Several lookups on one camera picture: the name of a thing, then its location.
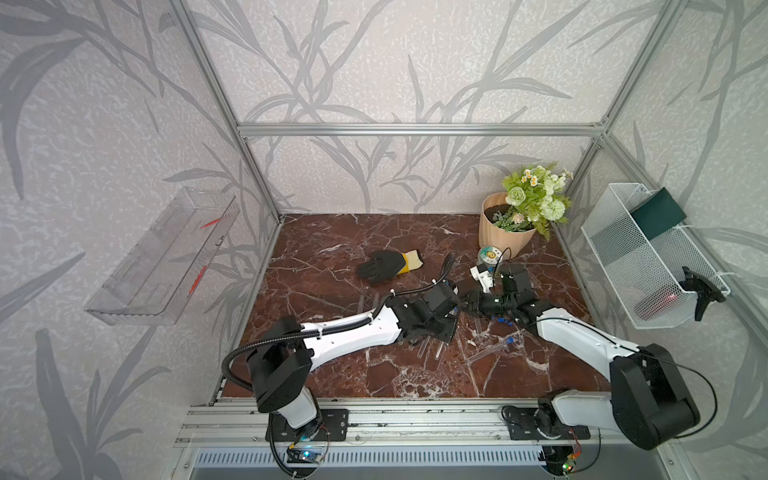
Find dark green card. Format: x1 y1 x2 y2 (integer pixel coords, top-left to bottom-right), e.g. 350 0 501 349
630 188 687 241

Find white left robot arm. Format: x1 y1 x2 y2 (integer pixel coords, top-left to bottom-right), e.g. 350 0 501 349
246 280 459 429

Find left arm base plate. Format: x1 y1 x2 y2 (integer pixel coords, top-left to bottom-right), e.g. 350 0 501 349
265 408 349 442

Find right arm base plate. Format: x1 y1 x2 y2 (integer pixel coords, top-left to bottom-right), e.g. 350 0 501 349
501 405 592 441

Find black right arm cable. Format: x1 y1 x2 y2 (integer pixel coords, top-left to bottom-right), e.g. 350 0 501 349
539 314 719 439

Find green white artificial flowers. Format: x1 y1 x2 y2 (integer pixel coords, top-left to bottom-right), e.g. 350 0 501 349
491 164 573 241

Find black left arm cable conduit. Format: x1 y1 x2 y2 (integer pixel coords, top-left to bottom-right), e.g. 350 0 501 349
220 293 391 394

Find white wire mesh basket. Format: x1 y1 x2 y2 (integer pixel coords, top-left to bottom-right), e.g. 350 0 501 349
581 183 731 329

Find aluminium front rail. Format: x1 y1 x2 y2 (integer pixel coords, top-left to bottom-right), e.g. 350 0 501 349
173 400 679 448

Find beige flower pot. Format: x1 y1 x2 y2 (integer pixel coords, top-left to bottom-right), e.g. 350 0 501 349
478 191 538 260

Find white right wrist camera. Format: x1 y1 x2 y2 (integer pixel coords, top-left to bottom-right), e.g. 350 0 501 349
470 263 494 294

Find clear acrylic wall shelf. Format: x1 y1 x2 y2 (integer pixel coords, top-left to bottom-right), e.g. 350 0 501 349
85 187 240 326

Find green round tape tin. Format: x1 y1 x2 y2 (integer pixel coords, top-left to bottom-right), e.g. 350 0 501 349
477 246 503 270

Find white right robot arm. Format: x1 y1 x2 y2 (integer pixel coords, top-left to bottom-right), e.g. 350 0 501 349
459 263 701 450

